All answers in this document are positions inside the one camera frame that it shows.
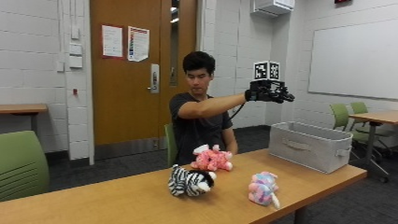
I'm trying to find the black glove cable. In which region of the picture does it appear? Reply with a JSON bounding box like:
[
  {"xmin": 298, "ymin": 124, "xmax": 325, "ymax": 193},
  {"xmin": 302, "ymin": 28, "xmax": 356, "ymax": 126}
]
[{"xmin": 227, "ymin": 102, "xmax": 246, "ymax": 123}]

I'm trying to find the white wall conduit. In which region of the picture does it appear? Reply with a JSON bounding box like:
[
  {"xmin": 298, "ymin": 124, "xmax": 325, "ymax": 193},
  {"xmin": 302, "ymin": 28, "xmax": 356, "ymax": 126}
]
[{"xmin": 67, "ymin": 0, "xmax": 82, "ymax": 40}]

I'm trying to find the grey fabric storage bin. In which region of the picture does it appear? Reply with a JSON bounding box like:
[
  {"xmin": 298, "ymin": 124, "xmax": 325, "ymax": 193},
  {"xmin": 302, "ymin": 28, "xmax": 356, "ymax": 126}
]
[{"xmin": 267, "ymin": 120, "xmax": 353, "ymax": 175}]

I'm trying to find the green chair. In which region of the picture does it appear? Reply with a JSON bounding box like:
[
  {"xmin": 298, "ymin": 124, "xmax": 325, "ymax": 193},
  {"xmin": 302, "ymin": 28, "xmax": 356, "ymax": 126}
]
[
  {"xmin": 0, "ymin": 130, "xmax": 50, "ymax": 203},
  {"xmin": 328, "ymin": 103, "xmax": 373, "ymax": 150},
  {"xmin": 349, "ymin": 101, "xmax": 395, "ymax": 157},
  {"xmin": 162, "ymin": 122, "xmax": 179, "ymax": 167}
]

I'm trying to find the wooden door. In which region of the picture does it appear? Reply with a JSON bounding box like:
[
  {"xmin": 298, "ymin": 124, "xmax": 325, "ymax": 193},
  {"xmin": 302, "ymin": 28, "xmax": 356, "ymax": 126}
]
[{"xmin": 87, "ymin": 0, "xmax": 199, "ymax": 161}]

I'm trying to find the colourful paper poster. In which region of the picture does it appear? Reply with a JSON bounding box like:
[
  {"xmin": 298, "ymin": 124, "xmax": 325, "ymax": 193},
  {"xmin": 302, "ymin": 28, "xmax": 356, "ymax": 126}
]
[{"xmin": 126, "ymin": 25, "xmax": 150, "ymax": 63}]

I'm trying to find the pink soft toy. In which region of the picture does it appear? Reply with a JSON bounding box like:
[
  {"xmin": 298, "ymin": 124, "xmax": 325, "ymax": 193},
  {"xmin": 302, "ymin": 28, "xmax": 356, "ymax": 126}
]
[{"xmin": 188, "ymin": 144, "xmax": 234, "ymax": 173}]

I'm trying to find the white wall switch box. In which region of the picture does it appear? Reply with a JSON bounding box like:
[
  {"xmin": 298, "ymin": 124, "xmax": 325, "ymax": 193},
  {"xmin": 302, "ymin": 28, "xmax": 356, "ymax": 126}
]
[
  {"xmin": 67, "ymin": 43, "xmax": 83, "ymax": 56},
  {"xmin": 67, "ymin": 55, "xmax": 83, "ymax": 69}
]

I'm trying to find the whiteboard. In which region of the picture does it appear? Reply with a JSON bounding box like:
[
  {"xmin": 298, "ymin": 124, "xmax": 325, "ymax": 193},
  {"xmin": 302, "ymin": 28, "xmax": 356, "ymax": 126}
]
[{"xmin": 307, "ymin": 19, "xmax": 398, "ymax": 101}]

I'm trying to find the wooden side table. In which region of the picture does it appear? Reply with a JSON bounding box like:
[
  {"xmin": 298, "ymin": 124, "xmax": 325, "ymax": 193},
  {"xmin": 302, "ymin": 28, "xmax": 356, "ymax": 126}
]
[
  {"xmin": 348, "ymin": 110, "xmax": 398, "ymax": 184},
  {"xmin": 0, "ymin": 103, "xmax": 49, "ymax": 134}
]

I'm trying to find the pastel unicorn soft toy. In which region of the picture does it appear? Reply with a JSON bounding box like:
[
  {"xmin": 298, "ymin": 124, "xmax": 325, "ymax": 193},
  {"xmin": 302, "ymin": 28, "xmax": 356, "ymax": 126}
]
[{"xmin": 247, "ymin": 171, "xmax": 282, "ymax": 210}]

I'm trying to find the white paper notice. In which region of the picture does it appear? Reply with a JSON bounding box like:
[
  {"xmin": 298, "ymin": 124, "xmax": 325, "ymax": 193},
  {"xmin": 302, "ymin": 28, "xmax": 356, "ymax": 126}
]
[{"xmin": 101, "ymin": 24, "xmax": 123, "ymax": 59}]

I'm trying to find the the person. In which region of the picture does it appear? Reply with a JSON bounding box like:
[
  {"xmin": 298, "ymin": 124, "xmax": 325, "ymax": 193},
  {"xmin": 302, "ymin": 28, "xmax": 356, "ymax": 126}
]
[{"xmin": 167, "ymin": 50, "xmax": 295, "ymax": 166}]

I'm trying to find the silver door handle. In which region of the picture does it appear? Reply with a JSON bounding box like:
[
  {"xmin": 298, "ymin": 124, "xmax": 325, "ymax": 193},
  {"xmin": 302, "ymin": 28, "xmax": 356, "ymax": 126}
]
[{"xmin": 146, "ymin": 63, "xmax": 160, "ymax": 94}]

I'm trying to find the white wall unit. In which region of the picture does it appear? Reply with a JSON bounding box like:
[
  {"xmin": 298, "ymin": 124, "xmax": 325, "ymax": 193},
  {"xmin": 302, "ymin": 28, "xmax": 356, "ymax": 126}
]
[{"xmin": 250, "ymin": 0, "xmax": 295, "ymax": 18}]

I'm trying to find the zebra striped soft toy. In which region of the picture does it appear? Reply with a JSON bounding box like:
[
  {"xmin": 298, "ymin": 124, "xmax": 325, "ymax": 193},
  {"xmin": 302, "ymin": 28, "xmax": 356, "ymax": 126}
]
[{"xmin": 166, "ymin": 164, "xmax": 218, "ymax": 198}]

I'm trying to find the white marker cube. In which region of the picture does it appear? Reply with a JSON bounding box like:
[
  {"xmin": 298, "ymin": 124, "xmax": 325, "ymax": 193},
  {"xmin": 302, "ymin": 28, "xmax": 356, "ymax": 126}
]
[{"xmin": 252, "ymin": 60, "xmax": 282, "ymax": 82}]

